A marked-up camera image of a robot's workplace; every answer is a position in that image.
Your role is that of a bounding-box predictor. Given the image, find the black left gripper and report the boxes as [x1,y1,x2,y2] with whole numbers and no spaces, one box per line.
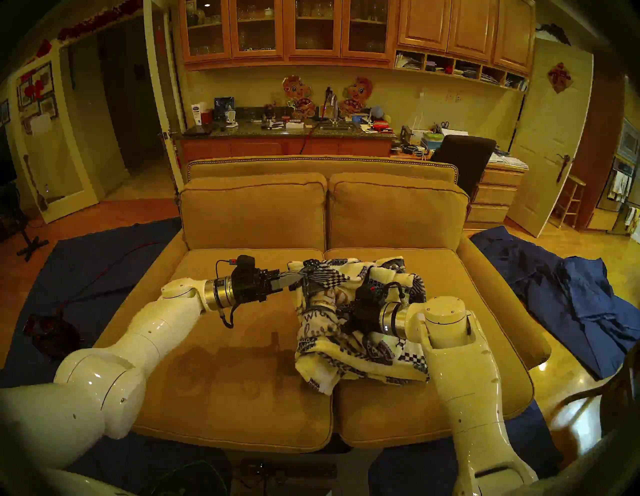
[231,267,304,306]

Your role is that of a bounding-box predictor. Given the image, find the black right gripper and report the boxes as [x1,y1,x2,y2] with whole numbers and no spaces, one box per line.
[350,295,388,336]

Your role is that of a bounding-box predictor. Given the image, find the printed scripture fleece blanket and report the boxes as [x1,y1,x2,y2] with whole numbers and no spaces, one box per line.
[289,257,431,396]

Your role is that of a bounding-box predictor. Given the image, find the wooden counter with stone top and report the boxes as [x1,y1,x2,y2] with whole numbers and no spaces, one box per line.
[172,117,396,173]

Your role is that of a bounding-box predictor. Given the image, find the wooden desk with drawers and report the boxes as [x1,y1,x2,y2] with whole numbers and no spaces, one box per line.
[392,150,529,231]

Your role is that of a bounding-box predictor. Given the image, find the black power strip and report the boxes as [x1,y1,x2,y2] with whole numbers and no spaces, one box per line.
[232,462,338,488]

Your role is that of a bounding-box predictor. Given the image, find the black office chair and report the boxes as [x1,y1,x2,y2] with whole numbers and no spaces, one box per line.
[430,135,497,196]

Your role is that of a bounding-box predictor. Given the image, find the white wifi router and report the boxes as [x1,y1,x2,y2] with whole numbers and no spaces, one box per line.
[410,109,430,143]

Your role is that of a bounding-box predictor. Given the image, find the crumpled dark blue cloth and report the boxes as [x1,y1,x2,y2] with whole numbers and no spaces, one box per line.
[470,226,640,381]

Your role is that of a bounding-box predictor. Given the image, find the stack of papers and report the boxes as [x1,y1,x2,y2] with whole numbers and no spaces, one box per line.
[487,151,529,170]

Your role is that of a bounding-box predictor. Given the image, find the white narrow open door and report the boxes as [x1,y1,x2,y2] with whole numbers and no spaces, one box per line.
[144,0,185,206]

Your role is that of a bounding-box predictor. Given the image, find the cream panel door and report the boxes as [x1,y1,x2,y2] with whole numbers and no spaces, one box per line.
[506,39,594,238]

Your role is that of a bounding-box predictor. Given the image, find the wooden stool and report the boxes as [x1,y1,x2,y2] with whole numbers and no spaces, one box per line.
[554,175,587,229]

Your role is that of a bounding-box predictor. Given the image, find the black and red floor device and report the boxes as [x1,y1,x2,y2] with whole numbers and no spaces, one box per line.
[22,314,83,362]

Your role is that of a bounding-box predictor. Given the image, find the white glass french door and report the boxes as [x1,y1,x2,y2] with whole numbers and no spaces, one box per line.
[7,47,99,224]

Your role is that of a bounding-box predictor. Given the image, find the black standing fan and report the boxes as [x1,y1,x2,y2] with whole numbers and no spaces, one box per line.
[0,182,50,262]

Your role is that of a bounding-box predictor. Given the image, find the hanging kitchen towels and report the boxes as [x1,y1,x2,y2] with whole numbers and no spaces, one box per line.
[609,170,632,201]

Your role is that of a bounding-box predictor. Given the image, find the black television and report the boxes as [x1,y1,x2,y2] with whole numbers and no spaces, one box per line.
[0,127,17,186]

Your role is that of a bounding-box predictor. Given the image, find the red diamond door sign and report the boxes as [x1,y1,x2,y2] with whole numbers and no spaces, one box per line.
[547,61,575,95]

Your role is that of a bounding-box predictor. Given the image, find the steel microwave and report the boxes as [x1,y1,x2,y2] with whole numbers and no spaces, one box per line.
[617,120,640,163]

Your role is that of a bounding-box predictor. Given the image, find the red garland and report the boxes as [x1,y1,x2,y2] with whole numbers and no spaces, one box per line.
[57,0,143,43]

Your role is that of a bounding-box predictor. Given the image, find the dark ornament above door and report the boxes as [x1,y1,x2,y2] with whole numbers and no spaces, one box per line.
[536,24,571,46]

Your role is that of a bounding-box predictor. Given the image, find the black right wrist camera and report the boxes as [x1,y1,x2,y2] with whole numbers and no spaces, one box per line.
[361,280,396,303]

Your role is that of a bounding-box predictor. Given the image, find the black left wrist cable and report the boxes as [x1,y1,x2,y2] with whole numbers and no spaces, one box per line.
[215,259,238,330]

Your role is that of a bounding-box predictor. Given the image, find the yellow loveseat sofa frame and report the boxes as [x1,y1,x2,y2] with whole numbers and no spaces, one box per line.
[87,156,551,453]

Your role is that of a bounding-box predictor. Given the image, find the red counter cable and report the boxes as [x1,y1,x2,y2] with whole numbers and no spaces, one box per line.
[299,95,333,156]

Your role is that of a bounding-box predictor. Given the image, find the red floor cable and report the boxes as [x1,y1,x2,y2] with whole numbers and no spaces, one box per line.
[55,241,166,317]

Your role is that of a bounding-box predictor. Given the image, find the wooden wall cabinets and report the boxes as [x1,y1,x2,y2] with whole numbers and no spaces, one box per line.
[178,0,536,93]

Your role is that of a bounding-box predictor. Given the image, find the steel wall oven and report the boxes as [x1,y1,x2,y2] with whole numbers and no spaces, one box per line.
[597,157,640,213]

